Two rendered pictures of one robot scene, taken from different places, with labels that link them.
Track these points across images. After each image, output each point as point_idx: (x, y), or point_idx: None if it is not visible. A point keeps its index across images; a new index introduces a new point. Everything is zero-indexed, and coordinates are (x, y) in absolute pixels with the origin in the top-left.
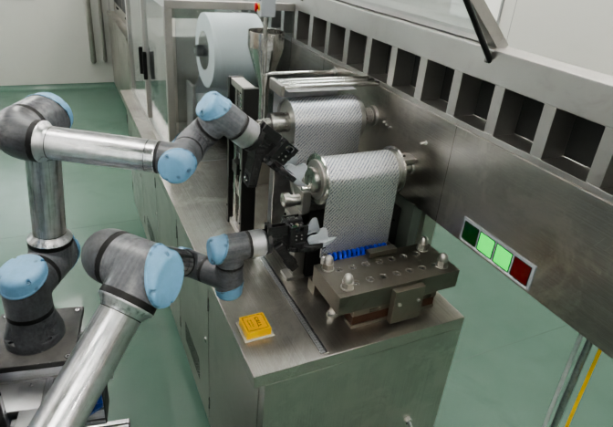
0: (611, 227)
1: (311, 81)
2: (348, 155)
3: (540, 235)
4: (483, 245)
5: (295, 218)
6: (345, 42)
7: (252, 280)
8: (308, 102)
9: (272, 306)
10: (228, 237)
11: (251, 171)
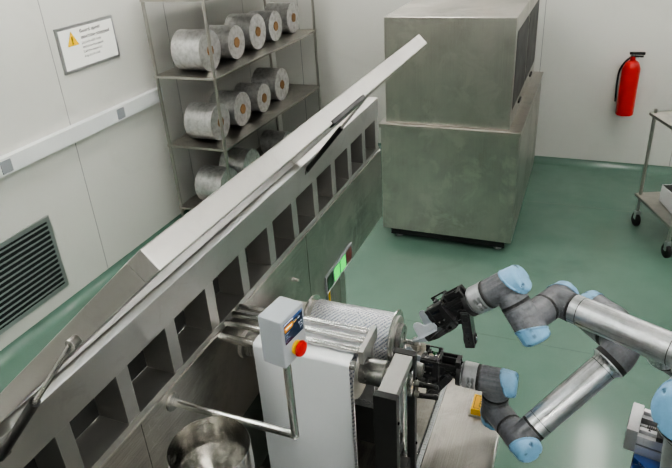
0: (359, 184)
1: (321, 328)
2: (362, 311)
3: (347, 226)
4: (336, 274)
5: (428, 357)
6: (171, 343)
7: (448, 454)
8: None
9: (452, 420)
10: (500, 369)
11: (474, 324)
